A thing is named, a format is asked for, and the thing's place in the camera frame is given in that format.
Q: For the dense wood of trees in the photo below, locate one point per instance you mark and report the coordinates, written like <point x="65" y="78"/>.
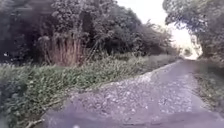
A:
<point x="100" y="30"/>

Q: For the clump of dry reeds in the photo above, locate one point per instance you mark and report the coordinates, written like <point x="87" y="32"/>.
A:
<point x="65" y="51"/>

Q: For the grey gravel path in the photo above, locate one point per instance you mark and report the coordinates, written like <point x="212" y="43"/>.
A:
<point x="156" y="100"/>

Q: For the green weedy verge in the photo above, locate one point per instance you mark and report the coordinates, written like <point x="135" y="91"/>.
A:
<point x="50" y="83"/>

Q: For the row of leafy trees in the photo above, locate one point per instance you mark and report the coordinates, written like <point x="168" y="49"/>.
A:
<point x="203" y="23"/>

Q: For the grassy verge strip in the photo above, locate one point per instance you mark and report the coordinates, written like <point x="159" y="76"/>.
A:
<point x="210" y="83"/>

